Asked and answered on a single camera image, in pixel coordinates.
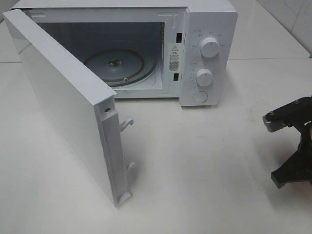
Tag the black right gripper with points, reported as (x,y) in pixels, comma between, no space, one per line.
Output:
(299,170)

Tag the round white door button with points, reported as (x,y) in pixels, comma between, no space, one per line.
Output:
(200,97)

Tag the white microwave door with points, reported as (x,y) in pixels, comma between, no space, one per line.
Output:
(79,104)

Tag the lower white timer knob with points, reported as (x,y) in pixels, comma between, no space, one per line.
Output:
(204,77)

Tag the upper white power knob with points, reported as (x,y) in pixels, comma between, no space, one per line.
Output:
(209,47)

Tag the white microwave oven body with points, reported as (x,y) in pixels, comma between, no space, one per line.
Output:
(86,27)

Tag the white warning label sticker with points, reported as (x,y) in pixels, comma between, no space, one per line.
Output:
(174,56)

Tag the glass microwave turntable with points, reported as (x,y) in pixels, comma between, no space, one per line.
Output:
(119,67)

